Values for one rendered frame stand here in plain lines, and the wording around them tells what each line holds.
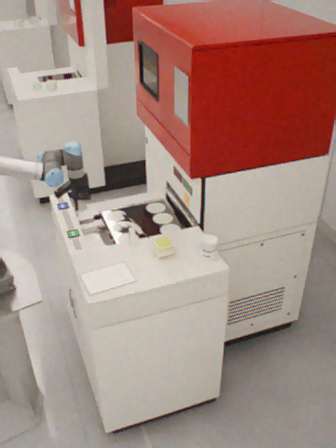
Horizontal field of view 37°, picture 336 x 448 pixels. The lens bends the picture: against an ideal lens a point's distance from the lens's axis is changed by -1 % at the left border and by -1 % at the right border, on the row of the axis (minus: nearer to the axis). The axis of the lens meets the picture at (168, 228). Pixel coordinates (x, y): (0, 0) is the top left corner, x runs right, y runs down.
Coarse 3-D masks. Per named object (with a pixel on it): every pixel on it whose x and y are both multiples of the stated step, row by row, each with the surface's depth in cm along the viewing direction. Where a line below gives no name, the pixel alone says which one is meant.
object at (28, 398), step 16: (16, 320) 240; (0, 336) 238; (16, 336) 243; (0, 352) 246; (16, 352) 247; (0, 368) 257; (16, 368) 253; (32, 368) 265; (0, 384) 263; (16, 384) 259; (32, 384) 267; (0, 400) 269; (16, 400) 267; (32, 400) 271; (0, 416) 264; (16, 416) 264; (32, 416) 264; (0, 432) 256; (16, 432) 256
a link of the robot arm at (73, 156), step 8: (64, 144) 215; (72, 144) 215; (80, 144) 216; (64, 152) 214; (72, 152) 214; (80, 152) 216; (64, 160) 215; (72, 160) 216; (80, 160) 218; (72, 168) 218; (80, 168) 219
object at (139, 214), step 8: (160, 200) 274; (120, 208) 267; (128, 208) 268; (136, 208) 268; (144, 208) 268; (168, 208) 267; (104, 216) 261; (128, 216) 261; (136, 216) 261; (144, 216) 261; (152, 216) 261; (112, 224) 255; (120, 224) 255; (128, 224) 255; (136, 224) 256; (144, 224) 255; (152, 224) 255; (160, 224) 255; (176, 224) 255; (112, 232) 250; (120, 232) 250; (128, 232) 249; (136, 232) 249; (144, 232) 250; (152, 232) 250; (160, 232) 249
